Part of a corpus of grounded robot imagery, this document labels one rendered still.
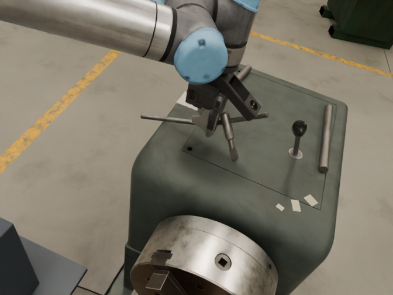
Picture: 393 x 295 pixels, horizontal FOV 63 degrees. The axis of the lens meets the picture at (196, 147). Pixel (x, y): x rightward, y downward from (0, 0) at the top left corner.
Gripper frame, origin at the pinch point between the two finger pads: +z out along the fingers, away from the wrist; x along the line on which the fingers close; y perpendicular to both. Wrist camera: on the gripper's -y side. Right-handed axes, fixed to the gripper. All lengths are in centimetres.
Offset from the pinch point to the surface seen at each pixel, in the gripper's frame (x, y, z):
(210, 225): 20.8, -8.7, 5.0
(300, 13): -467, 1, 131
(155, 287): 35.6, -3.9, 9.5
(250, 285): 28.2, -20.1, 6.7
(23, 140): -57, 140, 129
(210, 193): 14.0, -5.8, 4.2
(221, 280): 30.8, -14.6, 4.8
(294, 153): -7.0, -20.7, 2.2
